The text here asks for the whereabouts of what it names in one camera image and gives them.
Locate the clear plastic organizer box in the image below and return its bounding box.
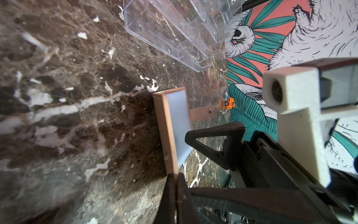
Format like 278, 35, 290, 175
124, 0, 244, 72

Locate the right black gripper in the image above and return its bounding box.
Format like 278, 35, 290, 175
185, 121, 358, 224

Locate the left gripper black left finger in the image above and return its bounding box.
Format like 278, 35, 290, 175
153, 174, 176, 224

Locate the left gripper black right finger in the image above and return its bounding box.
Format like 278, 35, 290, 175
176, 173, 203, 224

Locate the small orange toy car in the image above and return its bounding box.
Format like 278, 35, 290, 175
220, 92, 236, 110

